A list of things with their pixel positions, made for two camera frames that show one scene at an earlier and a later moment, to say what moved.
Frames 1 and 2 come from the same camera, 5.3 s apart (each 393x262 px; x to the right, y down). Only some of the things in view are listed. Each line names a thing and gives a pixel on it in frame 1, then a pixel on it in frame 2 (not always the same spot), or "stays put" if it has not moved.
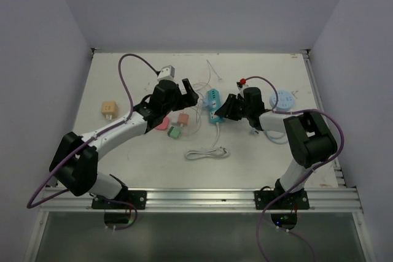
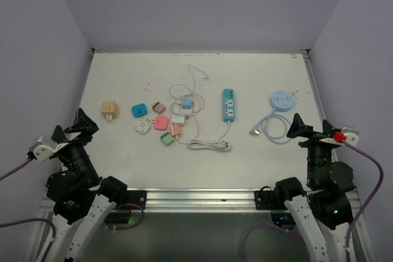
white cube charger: x=173 y=118 stays put
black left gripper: x=190 y=99 -> x=82 y=124
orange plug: x=183 y=118 -> x=175 y=129
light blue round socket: x=286 y=100 stays put
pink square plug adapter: x=164 y=125 stays put
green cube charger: x=174 y=132 -> x=167 y=138
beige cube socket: x=109 y=109 stays put
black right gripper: x=227 y=110 -> x=298 y=127
